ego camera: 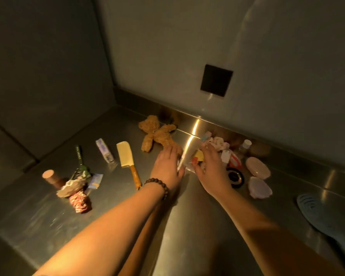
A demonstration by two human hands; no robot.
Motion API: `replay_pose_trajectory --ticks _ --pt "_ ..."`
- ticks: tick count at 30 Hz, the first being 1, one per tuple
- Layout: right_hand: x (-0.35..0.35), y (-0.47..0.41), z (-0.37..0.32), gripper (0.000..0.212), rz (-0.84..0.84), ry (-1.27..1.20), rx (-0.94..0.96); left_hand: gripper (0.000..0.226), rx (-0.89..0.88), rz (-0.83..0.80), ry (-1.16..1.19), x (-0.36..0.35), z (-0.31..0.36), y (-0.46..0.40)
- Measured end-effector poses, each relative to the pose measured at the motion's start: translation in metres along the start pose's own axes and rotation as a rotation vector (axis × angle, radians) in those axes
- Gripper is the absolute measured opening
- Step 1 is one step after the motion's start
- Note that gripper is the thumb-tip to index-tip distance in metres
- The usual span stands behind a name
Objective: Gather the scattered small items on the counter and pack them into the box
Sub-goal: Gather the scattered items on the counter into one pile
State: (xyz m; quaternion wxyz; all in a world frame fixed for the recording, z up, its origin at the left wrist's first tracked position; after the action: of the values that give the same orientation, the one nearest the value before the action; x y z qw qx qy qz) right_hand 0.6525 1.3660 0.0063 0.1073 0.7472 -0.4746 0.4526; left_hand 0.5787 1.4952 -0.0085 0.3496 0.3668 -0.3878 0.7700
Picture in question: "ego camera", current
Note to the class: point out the person's left hand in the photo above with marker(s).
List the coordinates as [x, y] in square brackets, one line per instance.
[166, 169]

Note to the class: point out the small purple white box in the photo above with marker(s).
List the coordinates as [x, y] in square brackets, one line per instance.
[104, 150]

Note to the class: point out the person's left thumb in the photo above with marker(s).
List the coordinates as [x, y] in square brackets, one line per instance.
[182, 171]

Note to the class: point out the small wooden cylinder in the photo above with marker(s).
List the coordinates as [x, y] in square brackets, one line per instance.
[51, 178]

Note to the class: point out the person's right hand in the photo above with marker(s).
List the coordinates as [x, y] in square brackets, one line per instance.
[214, 176]

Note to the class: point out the black square wall plate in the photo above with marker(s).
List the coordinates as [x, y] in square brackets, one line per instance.
[216, 80]

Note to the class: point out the crumpled floral paper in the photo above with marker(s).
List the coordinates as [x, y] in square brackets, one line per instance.
[220, 143]

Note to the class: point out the white shell-shaped dish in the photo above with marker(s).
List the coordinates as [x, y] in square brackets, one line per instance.
[260, 188]

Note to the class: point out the green bottle opener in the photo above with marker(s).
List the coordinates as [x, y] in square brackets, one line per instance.
[81, 166]

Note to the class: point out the brown plush teddy bear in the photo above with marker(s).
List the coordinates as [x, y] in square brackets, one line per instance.
[158, 133]

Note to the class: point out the person's right forearm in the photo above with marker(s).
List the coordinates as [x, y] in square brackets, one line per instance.
[276, 238]

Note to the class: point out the small white tag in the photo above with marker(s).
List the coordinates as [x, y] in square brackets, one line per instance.
[225, 156]

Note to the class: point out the small yellow toy piece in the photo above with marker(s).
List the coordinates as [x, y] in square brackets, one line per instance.
[199, 156]

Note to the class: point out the black round compact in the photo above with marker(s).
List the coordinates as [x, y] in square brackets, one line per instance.
[236, 178]

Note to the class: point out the small blue packet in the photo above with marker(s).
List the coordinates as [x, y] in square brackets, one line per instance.
[95, 181]

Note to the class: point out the red and white toy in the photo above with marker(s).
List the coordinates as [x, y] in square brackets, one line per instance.
[235, 161]

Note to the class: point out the pink oval dish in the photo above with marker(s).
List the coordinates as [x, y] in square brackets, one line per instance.
[258, 168]

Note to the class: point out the crumpled red patterned paper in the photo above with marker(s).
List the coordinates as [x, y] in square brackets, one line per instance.
[80, 202]

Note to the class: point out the person's left middle finger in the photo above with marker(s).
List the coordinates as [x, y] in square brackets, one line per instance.
[168, 153]

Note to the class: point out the person's left little finger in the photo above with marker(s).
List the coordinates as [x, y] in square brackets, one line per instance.
[155, 162]

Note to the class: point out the crumpled white paper ball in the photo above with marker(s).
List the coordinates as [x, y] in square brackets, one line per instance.
[70, 187]

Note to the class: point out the person's right thumb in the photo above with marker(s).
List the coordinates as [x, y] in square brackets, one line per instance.
[197, 170]

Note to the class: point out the clear plastic bag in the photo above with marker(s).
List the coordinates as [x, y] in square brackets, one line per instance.
[189, 153]

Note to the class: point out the small bottle white cap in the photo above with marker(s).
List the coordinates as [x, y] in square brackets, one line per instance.
[245, 147]

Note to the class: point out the person's left forearm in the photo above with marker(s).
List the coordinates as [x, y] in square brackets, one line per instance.
[103, 238]

